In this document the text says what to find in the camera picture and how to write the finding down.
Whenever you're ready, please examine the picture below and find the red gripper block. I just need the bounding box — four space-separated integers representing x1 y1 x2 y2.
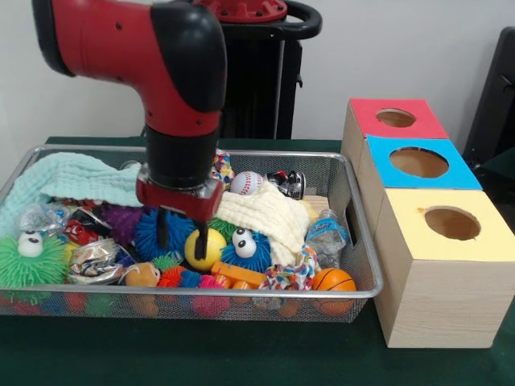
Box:
135 176 225 261

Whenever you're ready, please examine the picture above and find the plain blue spiky ball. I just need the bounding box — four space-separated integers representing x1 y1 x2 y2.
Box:
134 208 198 261

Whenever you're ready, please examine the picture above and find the smooth yellow ball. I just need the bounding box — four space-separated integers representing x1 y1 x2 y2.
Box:
183 228 228 271

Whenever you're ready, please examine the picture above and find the cream yellow cloth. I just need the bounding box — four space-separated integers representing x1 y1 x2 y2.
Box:
215 183 311 265

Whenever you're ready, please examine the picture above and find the shallow metal mesh bin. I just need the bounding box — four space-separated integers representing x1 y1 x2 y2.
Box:
0 144 384 325

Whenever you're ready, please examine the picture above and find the wooden box with three holes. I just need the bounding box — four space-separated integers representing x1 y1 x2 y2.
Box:
340 97 515 350

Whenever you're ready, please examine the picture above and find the small brown plush toy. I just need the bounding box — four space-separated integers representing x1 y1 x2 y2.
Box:
124 261 162 287

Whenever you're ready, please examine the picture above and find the white toy baseball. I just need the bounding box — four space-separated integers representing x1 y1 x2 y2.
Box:
229 171 265 197

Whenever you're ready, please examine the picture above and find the crushed silver drink can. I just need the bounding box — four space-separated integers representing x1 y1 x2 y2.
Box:
67 239 126 285

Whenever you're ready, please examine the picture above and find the crushed black drink can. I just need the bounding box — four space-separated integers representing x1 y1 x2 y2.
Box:
265 170 307 201

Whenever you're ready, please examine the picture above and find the dark green table cloth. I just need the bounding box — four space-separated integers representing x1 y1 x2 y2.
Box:
474 154 515 195
0 136 515 386

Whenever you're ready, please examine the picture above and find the mint green cloth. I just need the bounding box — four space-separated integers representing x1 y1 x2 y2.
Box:
0 151 144 238

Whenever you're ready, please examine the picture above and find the crushed clear water bottle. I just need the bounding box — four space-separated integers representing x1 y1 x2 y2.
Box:
305 208 349 262

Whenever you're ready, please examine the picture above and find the green spiky ball with eyes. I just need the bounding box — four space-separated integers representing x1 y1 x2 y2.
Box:
0 231 68 298

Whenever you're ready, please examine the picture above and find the orange toy basketball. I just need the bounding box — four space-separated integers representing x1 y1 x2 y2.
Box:
311 267 358 292

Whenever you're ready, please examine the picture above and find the black upright panel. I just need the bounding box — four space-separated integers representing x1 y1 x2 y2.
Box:
462 27 515 162

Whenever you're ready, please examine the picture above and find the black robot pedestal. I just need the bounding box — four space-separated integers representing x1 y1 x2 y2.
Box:
192 0 323 140

